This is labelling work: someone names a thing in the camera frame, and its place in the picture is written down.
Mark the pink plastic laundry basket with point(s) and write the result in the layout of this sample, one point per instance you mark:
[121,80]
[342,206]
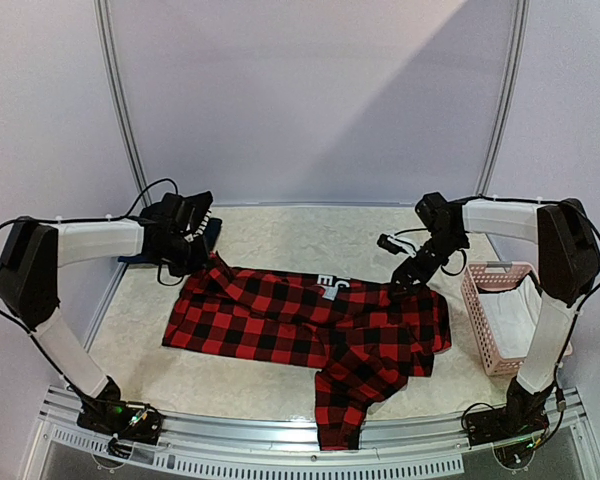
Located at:
[485,320]

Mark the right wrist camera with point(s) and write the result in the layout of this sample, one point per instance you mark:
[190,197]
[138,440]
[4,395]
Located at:
[395,245]

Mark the aluminium corner post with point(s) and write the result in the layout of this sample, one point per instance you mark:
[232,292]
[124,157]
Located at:
[104,22]
[506,94]

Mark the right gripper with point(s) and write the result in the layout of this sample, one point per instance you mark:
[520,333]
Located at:
[419,260]

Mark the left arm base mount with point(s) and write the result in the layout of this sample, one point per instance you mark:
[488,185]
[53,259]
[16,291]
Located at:
[131,421]

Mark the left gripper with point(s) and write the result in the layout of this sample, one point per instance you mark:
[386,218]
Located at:
[201,261]

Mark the red black plaid shirt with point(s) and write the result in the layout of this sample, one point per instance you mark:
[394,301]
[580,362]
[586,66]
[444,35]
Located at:
[363,343]

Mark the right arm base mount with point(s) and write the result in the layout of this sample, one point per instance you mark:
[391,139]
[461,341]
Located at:
[485,424]

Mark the folded black garment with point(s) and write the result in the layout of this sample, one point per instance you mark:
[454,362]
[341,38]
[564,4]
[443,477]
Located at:
[186,216]

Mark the aluminium front rail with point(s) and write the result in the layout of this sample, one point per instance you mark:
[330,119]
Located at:
[199,447]

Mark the left aluminium corner post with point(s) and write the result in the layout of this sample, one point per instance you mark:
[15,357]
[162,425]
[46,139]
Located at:
[104,22]

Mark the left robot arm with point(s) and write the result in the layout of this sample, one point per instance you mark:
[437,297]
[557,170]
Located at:
[43,259]

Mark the folded navy blue garment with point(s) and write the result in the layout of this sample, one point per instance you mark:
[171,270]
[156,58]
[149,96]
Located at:
[210,235]

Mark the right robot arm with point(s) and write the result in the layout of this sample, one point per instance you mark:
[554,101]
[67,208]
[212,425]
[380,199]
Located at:
[568,258]

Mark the right aluminium corner post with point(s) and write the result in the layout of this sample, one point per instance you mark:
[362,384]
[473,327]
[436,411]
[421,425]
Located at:
[506,94]

